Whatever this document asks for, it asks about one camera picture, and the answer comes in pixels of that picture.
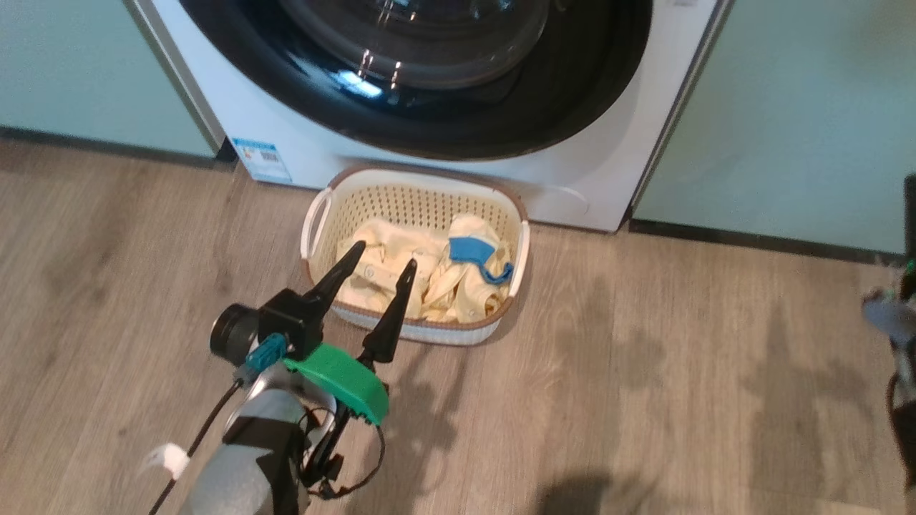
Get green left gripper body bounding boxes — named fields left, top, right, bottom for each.
left=283, top=343, right=391, bottom=427

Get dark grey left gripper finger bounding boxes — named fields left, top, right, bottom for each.
left=357, top=258, right=419, bottom=364
left=303, top=240, right=367, bottom=316

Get cream clothes with blue trim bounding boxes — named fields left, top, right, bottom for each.
left=334, top=212, right=515, bottom=323

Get round black glass washer door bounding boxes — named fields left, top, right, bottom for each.
left=177, top=0, right=654, bottom=162

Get cream plastic laundry basket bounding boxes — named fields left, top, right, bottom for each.
left=300, top=165, right=531, bottom=347

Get white front-load washing machine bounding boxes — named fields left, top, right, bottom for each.
left=127, top=0, right=736, bottom=234

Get blue energy label sticker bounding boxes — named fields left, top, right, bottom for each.
left=230, top=137, right=293, bottom=185

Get pale teal cabinet panel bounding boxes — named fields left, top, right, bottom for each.
left=0, top=0, right=220, bottom=159
left=633, top=0, right=916, bottom=255

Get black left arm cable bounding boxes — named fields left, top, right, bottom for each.
left=147, top=379, right=245, bottom=515

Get white cable tie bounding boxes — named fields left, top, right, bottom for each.
left=139, top=443, right=191, bottom=481

